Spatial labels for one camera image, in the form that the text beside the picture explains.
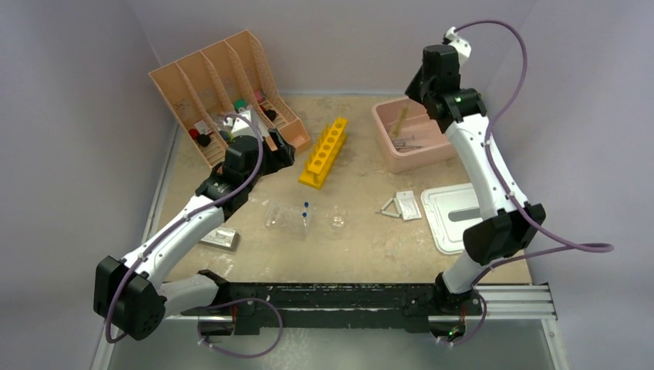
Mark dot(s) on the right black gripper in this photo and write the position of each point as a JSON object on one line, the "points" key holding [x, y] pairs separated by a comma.
{"points": [[414, 92]]}

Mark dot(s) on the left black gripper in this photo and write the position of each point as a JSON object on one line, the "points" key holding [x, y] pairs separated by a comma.
{"points": [[278, 159]]}

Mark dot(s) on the wooden bristle brush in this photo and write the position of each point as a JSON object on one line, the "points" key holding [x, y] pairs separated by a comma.
{"points": [[397, 126]]}

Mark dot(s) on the clear well plate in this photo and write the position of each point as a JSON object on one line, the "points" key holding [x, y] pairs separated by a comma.
{"points": [[286, 218]]}

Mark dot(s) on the metal crucible tongs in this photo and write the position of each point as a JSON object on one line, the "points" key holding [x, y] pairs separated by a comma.
{"points": [[404, 146]]}

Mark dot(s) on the metal clay triangle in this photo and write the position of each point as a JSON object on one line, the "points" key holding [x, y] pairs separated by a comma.
{"points": [[384, 209]]}

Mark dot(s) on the white plastic bin lid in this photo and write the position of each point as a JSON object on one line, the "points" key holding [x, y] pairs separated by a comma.
{"points": [[473, 217]]}

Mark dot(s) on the white packet pouch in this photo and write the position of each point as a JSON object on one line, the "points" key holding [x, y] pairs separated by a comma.
{"points": [[407, 205]]}

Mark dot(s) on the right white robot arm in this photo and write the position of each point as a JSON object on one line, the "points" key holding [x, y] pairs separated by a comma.
{"points": [[462, 117]]}

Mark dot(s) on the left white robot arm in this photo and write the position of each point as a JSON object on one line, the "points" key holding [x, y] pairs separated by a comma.
{"points": [[173, 235]]}

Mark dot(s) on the pink plastic bin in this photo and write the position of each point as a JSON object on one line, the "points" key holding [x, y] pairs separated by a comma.
{"points": [[417, 128]]}

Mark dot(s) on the yellow test tube rack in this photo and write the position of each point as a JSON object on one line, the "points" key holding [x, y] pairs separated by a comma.
{"points": [[324, 154]]}

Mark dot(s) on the green capped tube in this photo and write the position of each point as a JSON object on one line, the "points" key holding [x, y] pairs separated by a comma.
{"points": [[240, 105]]}

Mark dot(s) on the black rubber stopper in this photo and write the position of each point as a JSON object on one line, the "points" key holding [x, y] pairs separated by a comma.
{"points": [[203, 140]]}

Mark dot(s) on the white slide box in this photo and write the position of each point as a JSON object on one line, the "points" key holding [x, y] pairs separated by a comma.
{"points": [[223, 238]]}

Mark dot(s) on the peach plastic file organizer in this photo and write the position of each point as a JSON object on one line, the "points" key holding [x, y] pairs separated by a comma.
{"points": [[199, 87]]}

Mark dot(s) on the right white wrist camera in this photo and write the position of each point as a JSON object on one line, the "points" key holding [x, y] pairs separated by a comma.
{"points": [[462, 46]]}

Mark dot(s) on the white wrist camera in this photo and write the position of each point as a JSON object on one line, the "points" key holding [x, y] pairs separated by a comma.
{"points": [[462, 46], [238, 127]]}

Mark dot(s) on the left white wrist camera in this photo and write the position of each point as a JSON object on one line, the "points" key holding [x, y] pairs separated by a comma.
{"points": [[238, 127]]}

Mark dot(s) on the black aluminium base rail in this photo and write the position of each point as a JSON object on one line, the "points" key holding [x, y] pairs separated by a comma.
{"points": [[250, 307]]}

